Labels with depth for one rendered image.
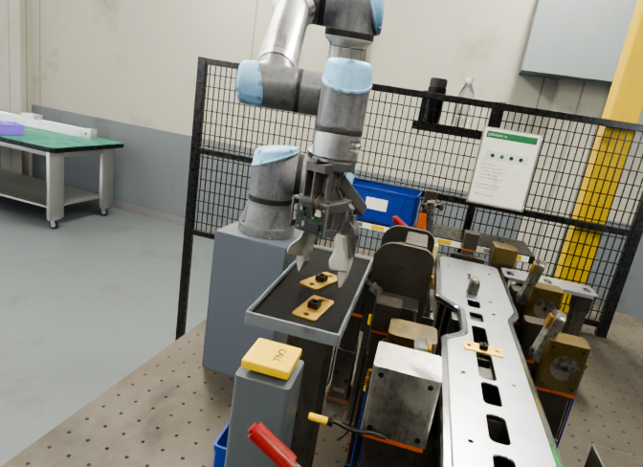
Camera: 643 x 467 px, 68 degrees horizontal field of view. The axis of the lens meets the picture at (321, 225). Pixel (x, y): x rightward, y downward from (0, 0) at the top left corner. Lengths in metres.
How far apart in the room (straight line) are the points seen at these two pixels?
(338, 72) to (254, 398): 0.46
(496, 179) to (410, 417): 1.41
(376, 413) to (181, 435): 0.56
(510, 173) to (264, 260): 1.17
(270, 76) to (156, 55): 4.21
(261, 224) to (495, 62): 3.07
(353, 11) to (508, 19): 2.99
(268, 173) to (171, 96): 3.76
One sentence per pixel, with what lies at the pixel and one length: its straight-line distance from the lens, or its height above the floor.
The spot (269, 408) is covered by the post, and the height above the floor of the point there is 1.11.
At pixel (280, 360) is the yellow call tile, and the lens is 0.60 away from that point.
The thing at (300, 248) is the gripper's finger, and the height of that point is 1.21.
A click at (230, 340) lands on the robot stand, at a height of 0.81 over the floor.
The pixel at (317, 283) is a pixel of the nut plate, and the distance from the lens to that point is 0.83.
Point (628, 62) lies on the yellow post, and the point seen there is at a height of 1.76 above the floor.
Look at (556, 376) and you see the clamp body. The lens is 1.21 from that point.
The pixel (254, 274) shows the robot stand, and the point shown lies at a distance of 1.23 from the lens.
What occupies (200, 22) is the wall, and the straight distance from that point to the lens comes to 4.79.
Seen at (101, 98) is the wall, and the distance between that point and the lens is 5.43.
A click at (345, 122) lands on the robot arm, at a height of 1.44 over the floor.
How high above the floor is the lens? 1.48
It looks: 15 degrees down
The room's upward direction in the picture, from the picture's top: 9 degrees clockwise
